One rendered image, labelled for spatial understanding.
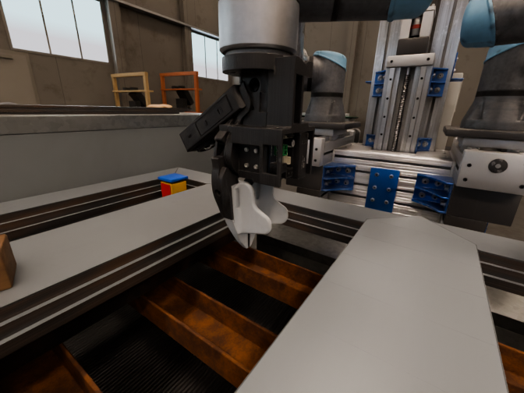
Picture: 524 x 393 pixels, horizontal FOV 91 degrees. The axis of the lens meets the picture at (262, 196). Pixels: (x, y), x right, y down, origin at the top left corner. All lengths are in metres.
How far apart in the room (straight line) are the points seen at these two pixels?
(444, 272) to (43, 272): 0.55
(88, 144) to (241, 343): 0.66
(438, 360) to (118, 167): 0.87
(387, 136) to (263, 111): 0.82
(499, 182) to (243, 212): 0.66
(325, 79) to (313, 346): 0.86
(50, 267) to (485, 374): 0.50
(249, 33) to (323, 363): 0.29
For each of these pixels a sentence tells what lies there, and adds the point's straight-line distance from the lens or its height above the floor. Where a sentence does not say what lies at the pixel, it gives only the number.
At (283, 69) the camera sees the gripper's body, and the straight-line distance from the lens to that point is 0.25.
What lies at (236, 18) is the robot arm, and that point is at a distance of 0.26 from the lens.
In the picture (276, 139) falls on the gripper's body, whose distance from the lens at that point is 0.23.
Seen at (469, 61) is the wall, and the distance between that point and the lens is 10.24.
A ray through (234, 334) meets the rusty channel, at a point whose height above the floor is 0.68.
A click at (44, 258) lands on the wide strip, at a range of 0.50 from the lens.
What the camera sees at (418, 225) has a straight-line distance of 0.59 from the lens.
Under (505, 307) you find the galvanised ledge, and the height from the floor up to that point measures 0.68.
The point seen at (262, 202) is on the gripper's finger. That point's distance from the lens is 0.32.
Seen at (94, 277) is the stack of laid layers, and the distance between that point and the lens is 0.44.
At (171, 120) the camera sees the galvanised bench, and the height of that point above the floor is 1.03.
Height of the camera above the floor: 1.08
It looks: 19 degrees down
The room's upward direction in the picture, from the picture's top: 1 degrees clockwise
